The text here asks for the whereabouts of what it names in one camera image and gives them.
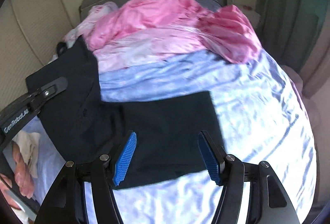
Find black pants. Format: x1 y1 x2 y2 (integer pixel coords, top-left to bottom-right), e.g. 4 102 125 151
26 38 224 189

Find person's left hand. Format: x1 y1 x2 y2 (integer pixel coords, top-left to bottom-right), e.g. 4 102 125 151
1 141 34 211

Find blue floral striped bedsheet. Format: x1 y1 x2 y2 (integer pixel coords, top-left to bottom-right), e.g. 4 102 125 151
15 48 318 224

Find pink satin blanket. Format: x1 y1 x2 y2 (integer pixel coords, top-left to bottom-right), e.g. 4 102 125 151
64 0 262 73

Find green curtain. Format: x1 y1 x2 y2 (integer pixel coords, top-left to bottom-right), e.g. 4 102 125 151
256 0 329 73

